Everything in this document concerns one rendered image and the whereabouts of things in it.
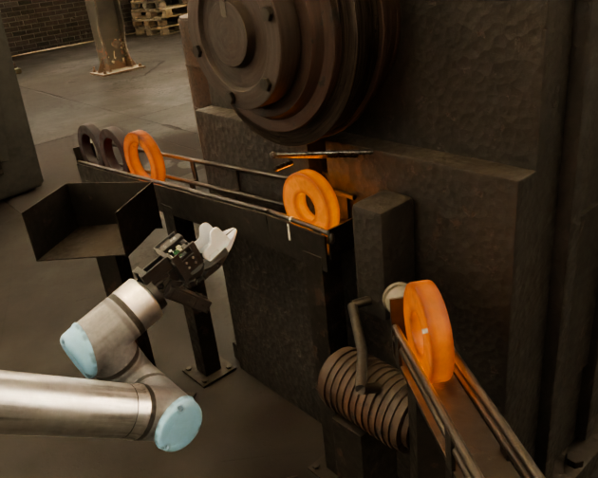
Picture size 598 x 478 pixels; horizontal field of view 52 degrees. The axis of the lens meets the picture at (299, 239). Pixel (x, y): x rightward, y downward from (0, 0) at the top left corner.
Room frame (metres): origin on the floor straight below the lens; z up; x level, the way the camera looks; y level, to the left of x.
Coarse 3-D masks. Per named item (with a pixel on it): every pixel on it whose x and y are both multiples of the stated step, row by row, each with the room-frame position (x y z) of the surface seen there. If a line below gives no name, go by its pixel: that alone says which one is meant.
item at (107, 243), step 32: (64, 192) 1.60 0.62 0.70; (96, 192) 1.60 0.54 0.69; (128, 192) 1.57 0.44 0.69; (32, 224) 1.45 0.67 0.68; (64, 224) 1.56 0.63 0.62; (96, 224) 1.60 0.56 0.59; (128, 224) 1.40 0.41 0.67; (160, 224) 1.55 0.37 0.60; (64, 256) 1.42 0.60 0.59; (96, 256) 1.38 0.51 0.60
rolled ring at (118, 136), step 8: (104, 128) 1.95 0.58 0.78; (112, 128) 1.94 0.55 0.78; (104, 136) 1.96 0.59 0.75; (112, 136) 1.92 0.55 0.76; (120, 136) 1.91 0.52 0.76; (104, 144) 1.98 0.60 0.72; (120, 144) 1.89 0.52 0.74; (104, 152) 1.99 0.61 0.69; (112, 152) 2.00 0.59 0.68; (120, 152) 1.90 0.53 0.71; (104, 160) 2.00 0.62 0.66; (112, 160) 1.99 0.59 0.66; (120, 168) 1.97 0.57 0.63; (128, 168) 1.88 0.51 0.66
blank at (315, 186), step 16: (304, 176) 1.21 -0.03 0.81; (320, 176) 1.21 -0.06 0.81; (288, 192) 1.26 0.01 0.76; (304, 192) 1.22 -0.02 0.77; (320, 192) 1.18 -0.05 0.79; (288, 208) 1.27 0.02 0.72; (304, 208) 1.26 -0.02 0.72; (320, 208) 1.18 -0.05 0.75; (336, 208) 1.18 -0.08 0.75; (320, 224) 1.18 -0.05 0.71; (336, 224) 1.18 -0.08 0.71
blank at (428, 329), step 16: (416, 288) 0.77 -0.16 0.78; (432, 288) 0.76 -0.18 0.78; (416, 304) 0.77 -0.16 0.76; (432, 304) 0.73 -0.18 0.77; (416, 320) 0.80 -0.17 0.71; (432, 320) 0.71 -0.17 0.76; (448, 320) 0.71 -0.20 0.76; (416, 336) 0.79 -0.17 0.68; (432, 336) 0.70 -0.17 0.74; (448, 336) 0.70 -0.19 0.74; (416, 352) 0.77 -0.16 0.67; (432, 352) 0.69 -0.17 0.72; (448, 352) 0.69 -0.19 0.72; (432, 368) 0.69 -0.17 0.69; (448, 368) 0.69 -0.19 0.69
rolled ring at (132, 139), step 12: (132, 132) 1.81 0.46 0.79; (144, 132) 1.80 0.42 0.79; (132, 144) 1.83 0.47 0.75; (144, 144) 1.76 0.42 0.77; (156, 144) 1.76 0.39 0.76; (132, 156) 1.85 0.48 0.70; (156, 156) 1.74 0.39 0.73; (132, 168) 1.84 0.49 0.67; (156, 168) 1.73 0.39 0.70; (144, 180) 1.80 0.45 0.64
